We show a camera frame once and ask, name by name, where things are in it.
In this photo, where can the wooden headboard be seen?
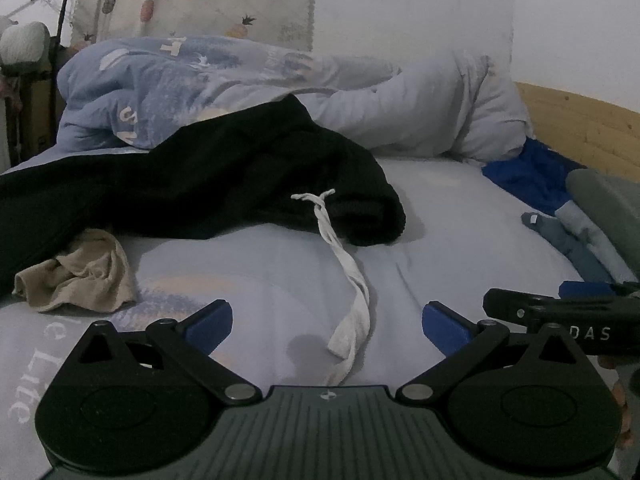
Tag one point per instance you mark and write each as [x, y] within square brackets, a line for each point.
[590, 125]

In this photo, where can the person's right hand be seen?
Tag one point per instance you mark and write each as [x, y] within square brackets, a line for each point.
[622, 410]

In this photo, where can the black pants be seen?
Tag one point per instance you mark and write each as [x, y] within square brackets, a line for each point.
[225, 170]

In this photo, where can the light blue folded garment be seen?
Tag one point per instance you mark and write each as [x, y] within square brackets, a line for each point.
[590, 240]

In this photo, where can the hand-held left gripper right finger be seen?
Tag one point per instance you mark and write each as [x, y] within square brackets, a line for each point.
[445, 327]

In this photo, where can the slate blue folded garment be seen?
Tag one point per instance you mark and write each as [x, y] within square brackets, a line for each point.
[565, 245]

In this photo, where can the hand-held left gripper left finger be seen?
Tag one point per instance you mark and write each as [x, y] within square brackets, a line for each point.
[215, 322]

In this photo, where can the grey-green folded garment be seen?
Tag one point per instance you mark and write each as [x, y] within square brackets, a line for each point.
[615, 200]

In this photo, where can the beige crumpled cloth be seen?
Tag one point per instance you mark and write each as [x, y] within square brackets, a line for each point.
[85, 275]

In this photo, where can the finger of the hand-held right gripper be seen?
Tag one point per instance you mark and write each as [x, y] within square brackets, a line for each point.
[585, 288]
[505, 302]

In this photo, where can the light blue printed duvet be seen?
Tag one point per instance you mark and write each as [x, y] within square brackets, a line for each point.
[200, 85]

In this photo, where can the royal blue garment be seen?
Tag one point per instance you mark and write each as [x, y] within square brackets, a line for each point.
[530, 175]

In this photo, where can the pale blue printed bed sheet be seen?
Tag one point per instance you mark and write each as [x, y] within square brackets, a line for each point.
[475, 240]

